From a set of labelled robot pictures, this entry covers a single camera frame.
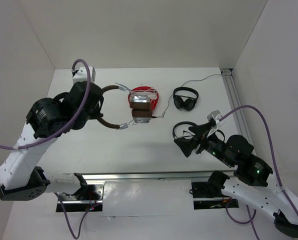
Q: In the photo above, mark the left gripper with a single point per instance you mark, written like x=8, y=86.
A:
x=96, y=113

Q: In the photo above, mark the red headphones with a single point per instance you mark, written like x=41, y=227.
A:
x=151, y=92

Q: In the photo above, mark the black headphones far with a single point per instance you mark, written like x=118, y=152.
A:
x=184, y=102

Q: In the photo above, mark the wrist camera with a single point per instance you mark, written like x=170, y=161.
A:
x=80, y=75
x=214, y=116

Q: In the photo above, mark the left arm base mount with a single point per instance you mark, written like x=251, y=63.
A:
x=92, y=200

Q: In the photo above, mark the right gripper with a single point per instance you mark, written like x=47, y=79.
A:
x=185, y=144

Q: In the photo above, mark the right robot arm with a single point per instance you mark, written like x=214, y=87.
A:
x=253, y=182

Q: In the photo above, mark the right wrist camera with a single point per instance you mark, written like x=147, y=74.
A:
x=214, y=116

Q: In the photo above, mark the black headphones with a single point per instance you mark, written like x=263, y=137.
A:
x=181, y=130
x=184, y=102

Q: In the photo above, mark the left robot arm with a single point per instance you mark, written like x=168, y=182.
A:
x=21, y=179

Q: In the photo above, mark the brown silver headphones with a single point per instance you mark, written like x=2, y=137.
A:
x=140, y=104

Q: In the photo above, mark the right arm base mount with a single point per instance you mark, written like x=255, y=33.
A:
x=205, y=197

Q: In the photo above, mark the black headphones near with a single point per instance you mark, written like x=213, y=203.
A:
x=181, y=130

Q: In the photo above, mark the aluminium front rail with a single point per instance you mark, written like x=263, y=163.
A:
x=95, y=178

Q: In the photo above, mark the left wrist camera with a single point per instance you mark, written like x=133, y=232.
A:
x=80, y=75

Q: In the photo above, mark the aluminium side rail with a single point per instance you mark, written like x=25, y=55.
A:
x=234, y=100

